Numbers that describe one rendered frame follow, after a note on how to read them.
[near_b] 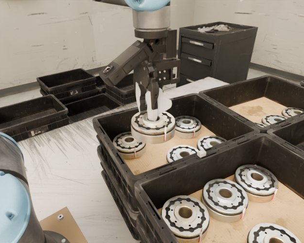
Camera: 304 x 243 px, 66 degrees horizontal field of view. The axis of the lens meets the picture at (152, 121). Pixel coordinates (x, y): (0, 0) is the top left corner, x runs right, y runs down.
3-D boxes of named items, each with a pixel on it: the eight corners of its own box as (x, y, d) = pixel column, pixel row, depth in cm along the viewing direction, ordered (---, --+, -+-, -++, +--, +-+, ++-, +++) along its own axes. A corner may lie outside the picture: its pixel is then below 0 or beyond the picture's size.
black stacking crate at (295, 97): (253, 163, 71) (262, 132, 66) (194, 119, 94) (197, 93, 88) (328, 129, 88) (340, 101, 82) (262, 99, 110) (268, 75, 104)
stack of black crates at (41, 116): (20, 191, 148) (-5, 131, 125) (9, 165, 168) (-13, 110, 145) (80, 164, 170) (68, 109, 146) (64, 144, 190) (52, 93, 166)
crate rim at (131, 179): (131, 190, 50) (131, 182, 49) (91, 124, 72) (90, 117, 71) (261, 138, 66) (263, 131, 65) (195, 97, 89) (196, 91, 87)
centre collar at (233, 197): (225, 206, 52) (225, 204, 52) (210, 191, 56) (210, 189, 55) (241, 197, 54) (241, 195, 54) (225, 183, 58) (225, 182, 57)
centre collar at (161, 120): (148, 128, 51) (148, 125, 51) (139, 117, 55) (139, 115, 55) (167, 122, 53) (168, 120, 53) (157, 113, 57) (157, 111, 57)
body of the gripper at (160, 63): (180, 86, 53) (182, 29, 47) (146, 93, 50) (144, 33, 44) (162, 76, 59) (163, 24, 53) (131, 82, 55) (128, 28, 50)
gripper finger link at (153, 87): (161, 110, 51) (157, 69, 48) (155, 111, 50) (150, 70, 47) (151, 105, 55) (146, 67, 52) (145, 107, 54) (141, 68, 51)
